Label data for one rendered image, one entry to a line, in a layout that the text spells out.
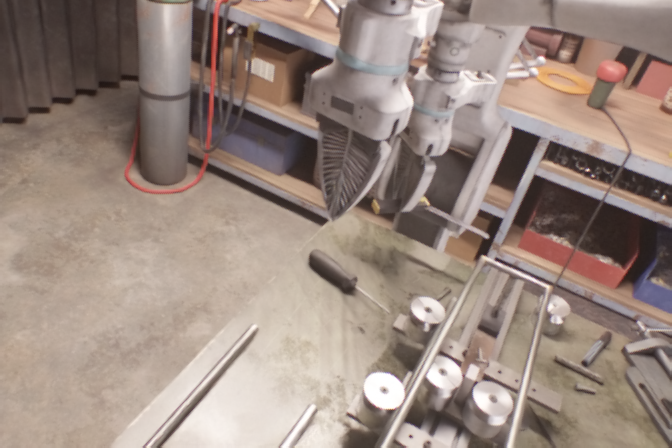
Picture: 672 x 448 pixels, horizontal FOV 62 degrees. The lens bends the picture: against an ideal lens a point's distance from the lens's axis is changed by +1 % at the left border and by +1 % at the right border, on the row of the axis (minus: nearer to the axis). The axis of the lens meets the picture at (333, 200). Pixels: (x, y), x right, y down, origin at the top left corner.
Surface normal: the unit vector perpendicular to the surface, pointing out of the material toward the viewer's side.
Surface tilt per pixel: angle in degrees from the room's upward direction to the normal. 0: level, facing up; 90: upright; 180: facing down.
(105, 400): 0
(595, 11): 92
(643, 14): 82
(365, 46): 89
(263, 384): 0
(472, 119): 96
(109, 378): 0
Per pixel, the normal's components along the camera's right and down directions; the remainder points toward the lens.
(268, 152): -0.46, 0.45
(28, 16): 0.18, 0.59
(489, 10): -0.70, 0.26
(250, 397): 0.18, -0.80
